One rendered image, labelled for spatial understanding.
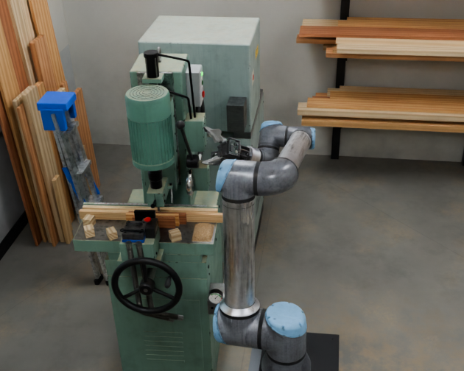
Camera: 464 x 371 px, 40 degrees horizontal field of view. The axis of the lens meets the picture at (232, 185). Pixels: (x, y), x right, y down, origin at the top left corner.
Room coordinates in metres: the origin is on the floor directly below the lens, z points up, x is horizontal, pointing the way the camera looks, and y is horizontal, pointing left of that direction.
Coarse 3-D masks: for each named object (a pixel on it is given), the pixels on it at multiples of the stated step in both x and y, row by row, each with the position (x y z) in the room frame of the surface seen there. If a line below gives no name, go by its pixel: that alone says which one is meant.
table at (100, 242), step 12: (96, 228) 2.29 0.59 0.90; (120, 228) 2.28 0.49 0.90; (168, 228) 2.27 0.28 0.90; (180, 228) 2.27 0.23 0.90; (192, 228) 2.27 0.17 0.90; (216, 228) 2.26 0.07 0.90; (84, 240) 2.20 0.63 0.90; (96, 240) 2.20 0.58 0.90; (108, 240) 2.20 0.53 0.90; (120, 240) 2.19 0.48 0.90; (168, 240) 2.19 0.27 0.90; (180, 240) 2.18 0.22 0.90; (216, 240) 2.22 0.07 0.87; (120, 252) 2.15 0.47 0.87; (168, 252) 2.17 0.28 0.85; (180, 252) 2.16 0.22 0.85; (192, 252) 2.16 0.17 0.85; (204, 252) 2.15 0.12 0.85
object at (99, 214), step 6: (84, 210) 2.37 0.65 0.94; (90, 210) 2.37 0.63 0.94; (96, 210) 2.37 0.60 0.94; (102, 210) 2.37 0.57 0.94; (108, 210) 2.37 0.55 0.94; (114, 210) 2.37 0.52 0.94; (84, 216) 2.36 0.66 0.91; (96, 216) 2.35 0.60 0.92; (102, 216) 2.35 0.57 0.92; (108, 216) 2.35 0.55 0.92; (114, 216) 2.35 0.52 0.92; (120, 216) 2.34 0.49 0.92; (186, 216) 2.32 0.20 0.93; (192, 216) 2.31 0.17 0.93; (198, 216) 2.31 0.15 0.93; (204, 216) 2.31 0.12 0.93; (210, 216) 2.31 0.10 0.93; (216, 216) 2.30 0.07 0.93; (222, 216) 2.30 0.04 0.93; (222, 222) 2.30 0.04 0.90
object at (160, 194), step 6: (162, 180) 2.39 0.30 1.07; (162, 186) 2.34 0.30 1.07; (150, 192) 2.30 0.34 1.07; (156, 192) 2.30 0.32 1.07; (162, 192) 2.29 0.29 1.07; (150, 198) 2.29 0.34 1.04; (156, 198) 2.29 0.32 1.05; (162, 198) 2.29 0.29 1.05; (150, 204) 2.29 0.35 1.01; (156, 204) 2.29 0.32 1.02; (162, 204) 2.29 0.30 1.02
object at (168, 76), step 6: (138, 72) 2.51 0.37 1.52; (144, 72) 2.51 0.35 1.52; (162, 72) 2.50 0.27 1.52; (168, 72) 2.50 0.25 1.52; (138, 78) 2.51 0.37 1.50; (168, 78) 2.50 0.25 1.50; (138, 84) 2.51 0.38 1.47; (144, 84) 2.51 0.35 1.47; (162, 84) 2.50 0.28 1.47; (168, 84) 2.50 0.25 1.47; (168, 90) 2.50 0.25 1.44; (174, 90) 2.50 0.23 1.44; (174, 96) 2.50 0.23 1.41; (174, 102) 2.50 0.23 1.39; (174, 108) 2.50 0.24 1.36; (180, 180) 2.50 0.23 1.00
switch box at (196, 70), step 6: (192, 66) 2.67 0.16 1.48; (198, 66) 2.66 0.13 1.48; (186, 72) 2.60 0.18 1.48; (192, 72) 2.60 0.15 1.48; (198, 72) 2.60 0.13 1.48; (186, 78) 2.60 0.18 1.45; (192, 78) 2.59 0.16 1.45; (198, 78) 2.59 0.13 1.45; (186, 84) 2.60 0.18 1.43; (192, 84) 2.59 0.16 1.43; (198, 84) 2.59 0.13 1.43; (186, 90) 2.60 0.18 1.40; (198, 90) 2.59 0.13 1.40; (198, 96) 2.59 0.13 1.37; (198, 102) 2.59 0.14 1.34
